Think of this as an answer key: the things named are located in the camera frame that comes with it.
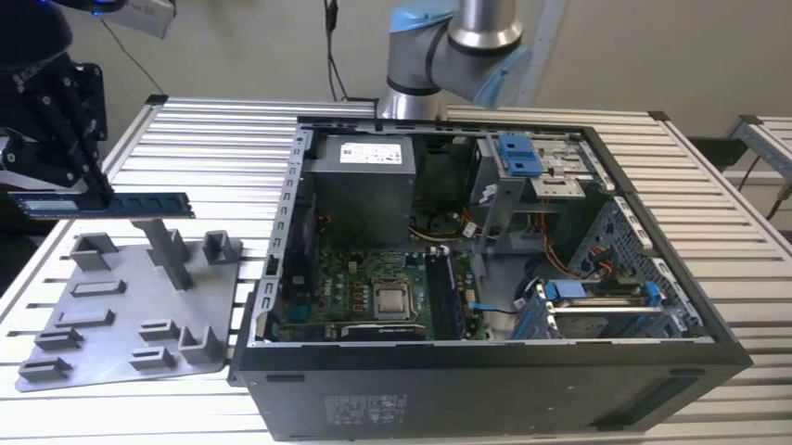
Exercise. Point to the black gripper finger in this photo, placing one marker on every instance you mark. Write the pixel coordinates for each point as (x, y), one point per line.
(77, 146)
(89, 97)

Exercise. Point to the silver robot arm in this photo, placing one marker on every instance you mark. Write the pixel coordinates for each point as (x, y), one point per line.
(426, 55)

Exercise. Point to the black RAM slot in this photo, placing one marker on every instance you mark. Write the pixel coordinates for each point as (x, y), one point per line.
(441, 301)

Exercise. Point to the black furniture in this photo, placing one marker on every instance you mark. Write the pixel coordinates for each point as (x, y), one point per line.
(21, 232)

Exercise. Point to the grey plastic parts rack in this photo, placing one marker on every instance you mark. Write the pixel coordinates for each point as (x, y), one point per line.
(123, 301)

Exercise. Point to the grey power supply unit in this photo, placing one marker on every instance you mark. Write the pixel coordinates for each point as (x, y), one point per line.
(358, 204)

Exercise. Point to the green motherboard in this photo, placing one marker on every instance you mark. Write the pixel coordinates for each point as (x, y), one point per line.
(337, 278)

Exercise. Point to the silver CPU in socket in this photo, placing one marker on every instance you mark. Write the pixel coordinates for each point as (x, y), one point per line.
(393, 301)

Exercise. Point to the black graphics card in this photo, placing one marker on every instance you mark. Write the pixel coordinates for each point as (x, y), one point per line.
(381, 332)

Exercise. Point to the blue plastic drive latch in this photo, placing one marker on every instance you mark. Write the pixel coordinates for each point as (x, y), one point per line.
(517, 157)

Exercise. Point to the grey metal drive cage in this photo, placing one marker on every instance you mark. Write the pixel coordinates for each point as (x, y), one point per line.
(557, 187)

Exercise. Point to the black PC case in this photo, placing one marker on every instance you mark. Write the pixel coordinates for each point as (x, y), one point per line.
(433, 398)

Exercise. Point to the grey metal disk bay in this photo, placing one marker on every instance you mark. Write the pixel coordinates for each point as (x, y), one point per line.
(532, 320)

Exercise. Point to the hard disk in blue carrier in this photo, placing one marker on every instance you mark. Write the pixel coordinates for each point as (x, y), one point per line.
(594, 324)

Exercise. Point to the black box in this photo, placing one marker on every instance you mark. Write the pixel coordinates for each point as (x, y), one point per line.
(717, 153)

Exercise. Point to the metal slat side table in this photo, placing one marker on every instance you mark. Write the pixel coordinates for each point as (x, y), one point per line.
(769, 139)

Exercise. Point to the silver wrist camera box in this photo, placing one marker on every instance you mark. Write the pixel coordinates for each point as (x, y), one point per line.
(146, 18)

